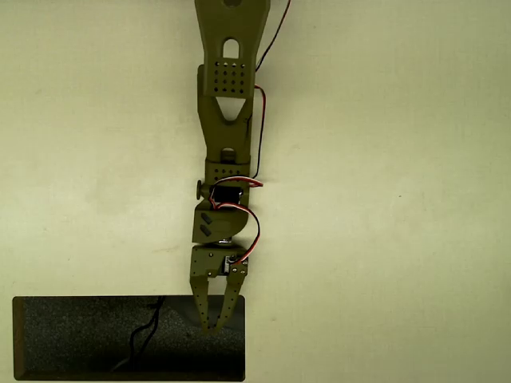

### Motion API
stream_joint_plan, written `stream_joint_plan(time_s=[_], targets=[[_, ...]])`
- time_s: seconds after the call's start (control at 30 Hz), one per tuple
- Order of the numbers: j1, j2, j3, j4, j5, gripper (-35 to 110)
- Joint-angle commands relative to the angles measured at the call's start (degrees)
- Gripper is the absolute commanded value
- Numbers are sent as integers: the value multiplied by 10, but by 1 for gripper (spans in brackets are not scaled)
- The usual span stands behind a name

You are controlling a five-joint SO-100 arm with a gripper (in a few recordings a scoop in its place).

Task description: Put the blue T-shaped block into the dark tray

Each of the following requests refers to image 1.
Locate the looping red white servo cable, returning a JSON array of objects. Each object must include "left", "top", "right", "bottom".
[{"left": 214, "top": 202, "right": 261, "bottom": 266}]

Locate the thin black cable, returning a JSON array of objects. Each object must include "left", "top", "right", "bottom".
[{"left": 111, "top": 295, "right": 167, "bottom": 372}]

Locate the short red white servo cable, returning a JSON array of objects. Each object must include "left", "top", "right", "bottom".
[{"left": 208, "top": 176, "right": 265, "bottom": 209}]

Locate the long red and black cable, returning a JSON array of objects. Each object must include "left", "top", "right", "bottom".
[{"left": 250, "top": 0, "right": 292, "bottom": 179}]

